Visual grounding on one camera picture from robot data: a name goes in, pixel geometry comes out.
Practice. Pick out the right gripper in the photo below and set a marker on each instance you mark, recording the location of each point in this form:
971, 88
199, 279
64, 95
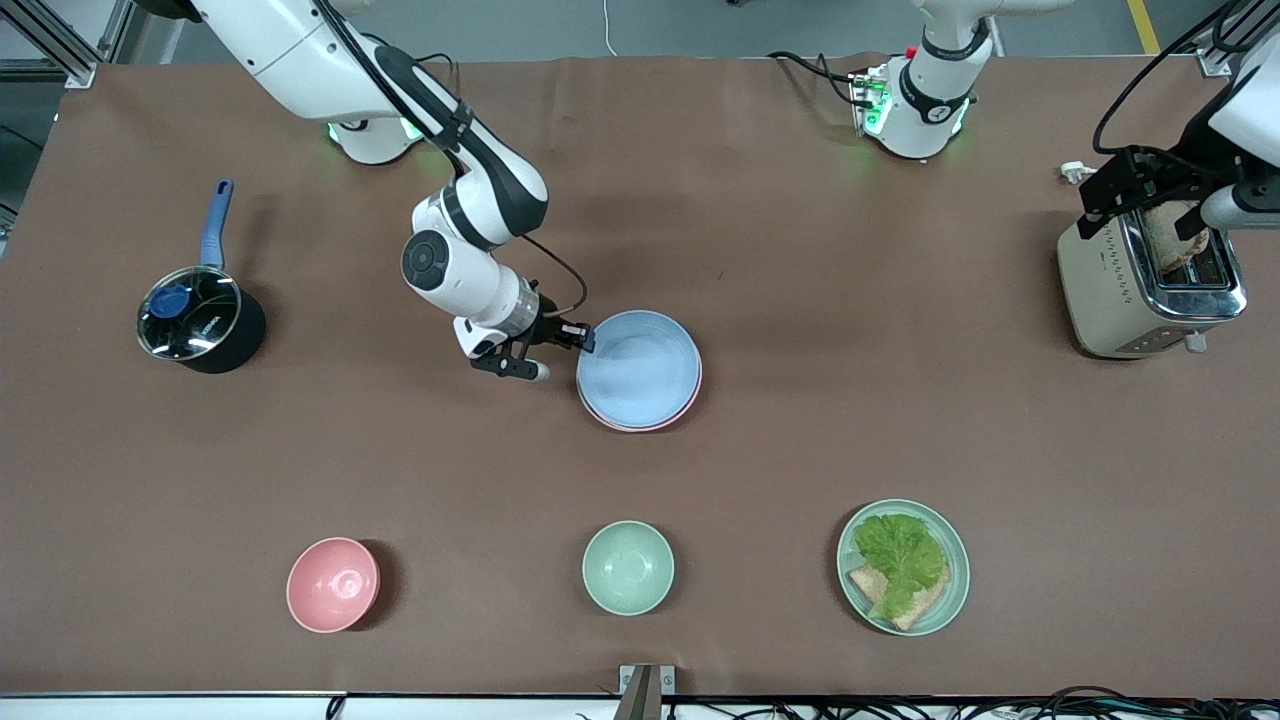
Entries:
548, 325

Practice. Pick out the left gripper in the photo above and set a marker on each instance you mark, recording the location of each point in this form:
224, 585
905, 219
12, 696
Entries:
1172, 170

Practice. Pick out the blue plate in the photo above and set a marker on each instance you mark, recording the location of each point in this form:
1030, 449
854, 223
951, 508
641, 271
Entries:
640, 365

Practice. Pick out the pink plate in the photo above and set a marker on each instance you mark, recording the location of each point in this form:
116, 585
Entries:
680, 413

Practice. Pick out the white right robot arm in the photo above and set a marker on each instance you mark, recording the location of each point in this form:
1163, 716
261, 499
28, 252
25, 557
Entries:
320, 55

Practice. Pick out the white power plug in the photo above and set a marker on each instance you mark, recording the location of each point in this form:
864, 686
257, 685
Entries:
1072, 170

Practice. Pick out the toast slice in toaster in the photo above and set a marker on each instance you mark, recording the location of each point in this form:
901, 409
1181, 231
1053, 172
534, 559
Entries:
1165, 240

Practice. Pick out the silver toaster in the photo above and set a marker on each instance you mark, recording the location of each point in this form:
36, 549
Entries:
1110, 290

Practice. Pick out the brown table cover sheet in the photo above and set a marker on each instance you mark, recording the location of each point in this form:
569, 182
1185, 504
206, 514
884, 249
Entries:
760, 250

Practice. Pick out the small green bowl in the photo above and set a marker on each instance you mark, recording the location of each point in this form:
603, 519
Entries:
628, 568

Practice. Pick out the small pink bowl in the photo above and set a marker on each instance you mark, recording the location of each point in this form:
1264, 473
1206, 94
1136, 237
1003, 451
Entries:
332, 585

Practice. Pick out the glass lid with blue knob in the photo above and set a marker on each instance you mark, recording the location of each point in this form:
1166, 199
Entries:
190, 315

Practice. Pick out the green lettuce leaf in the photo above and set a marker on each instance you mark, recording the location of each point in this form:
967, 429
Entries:
900, 555

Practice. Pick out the brown bread slice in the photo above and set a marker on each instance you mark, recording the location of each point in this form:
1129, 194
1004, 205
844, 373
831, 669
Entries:
925, 605

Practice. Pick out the green plate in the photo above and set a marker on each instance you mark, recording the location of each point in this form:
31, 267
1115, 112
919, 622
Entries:
955, 590

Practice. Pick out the metal bracket on table edge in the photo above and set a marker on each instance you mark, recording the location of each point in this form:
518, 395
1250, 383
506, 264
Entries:
646, 685

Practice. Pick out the aluminium frame profile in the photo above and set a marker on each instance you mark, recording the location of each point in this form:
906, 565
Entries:
60, 40

